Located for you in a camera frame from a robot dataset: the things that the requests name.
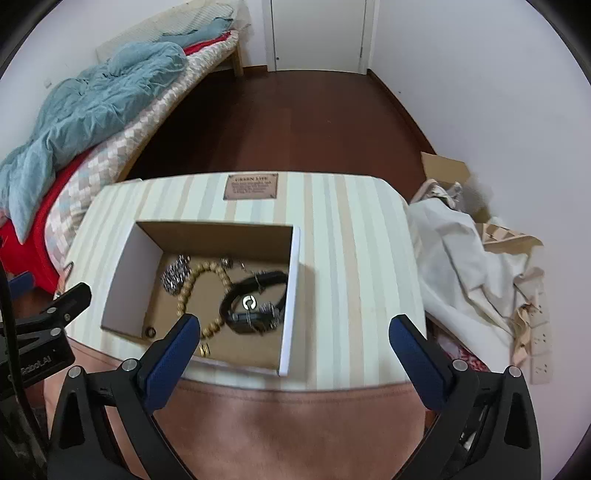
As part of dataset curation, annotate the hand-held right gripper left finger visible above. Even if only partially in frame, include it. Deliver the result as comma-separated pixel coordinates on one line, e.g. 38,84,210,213
48,314,201,480

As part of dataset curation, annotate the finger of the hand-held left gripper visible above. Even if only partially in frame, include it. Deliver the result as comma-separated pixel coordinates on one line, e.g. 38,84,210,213
9,283,92,335
7,272,38,292

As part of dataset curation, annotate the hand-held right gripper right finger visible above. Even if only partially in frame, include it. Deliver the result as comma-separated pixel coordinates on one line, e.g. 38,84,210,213
389,315,541,480

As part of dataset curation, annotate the wooden bead bracelet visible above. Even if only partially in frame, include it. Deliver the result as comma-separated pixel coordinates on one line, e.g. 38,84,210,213
175,261,234,358

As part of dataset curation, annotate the white cardboard box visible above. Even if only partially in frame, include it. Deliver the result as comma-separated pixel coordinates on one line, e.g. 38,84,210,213
100,220,302,378

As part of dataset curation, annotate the silver curb chain bracelet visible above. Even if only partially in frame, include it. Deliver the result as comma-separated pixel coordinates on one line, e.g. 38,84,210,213
160,255,192,295

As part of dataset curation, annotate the thin pendant necklace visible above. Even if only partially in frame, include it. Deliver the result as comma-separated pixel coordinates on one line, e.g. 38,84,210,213
221,257,264,294

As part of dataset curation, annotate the black fitness band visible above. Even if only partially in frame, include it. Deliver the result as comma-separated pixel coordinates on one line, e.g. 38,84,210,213
219,271,289,334

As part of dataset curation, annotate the red blanket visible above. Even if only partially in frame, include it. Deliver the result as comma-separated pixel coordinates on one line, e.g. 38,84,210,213
0,37,227,295

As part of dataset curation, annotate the red patterned cloth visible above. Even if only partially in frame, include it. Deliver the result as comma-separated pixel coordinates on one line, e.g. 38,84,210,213
434,332,490,371

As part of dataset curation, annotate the white cloth pile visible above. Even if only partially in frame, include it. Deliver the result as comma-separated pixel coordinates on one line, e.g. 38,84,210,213
406,182,543,365

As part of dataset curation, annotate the white power strip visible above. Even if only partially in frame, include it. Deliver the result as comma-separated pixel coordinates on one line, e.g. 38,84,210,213
512,277,553,385

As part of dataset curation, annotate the beige diamond patterned cloth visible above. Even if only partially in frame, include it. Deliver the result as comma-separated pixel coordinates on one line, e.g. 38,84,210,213
475,222,546,256

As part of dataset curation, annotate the checkered bed sheet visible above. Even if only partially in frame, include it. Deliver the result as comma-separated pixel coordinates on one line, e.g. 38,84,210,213
44,34,241,278

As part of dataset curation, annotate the teal quilt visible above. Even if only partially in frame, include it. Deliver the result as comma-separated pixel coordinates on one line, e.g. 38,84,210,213
0,21,234,243

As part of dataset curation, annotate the brown cardboard box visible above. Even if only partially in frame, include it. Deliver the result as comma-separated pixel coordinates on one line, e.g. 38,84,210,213
420,151,496,223

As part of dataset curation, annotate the wooden bed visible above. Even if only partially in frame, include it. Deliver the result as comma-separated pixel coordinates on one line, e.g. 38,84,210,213
0,2,244,296

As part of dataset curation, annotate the pale green pillow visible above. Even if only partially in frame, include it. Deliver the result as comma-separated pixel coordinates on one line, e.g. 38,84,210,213
161,4,237,38

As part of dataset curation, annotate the white door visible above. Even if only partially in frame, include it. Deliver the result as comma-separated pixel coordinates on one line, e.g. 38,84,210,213
261,0,379,75

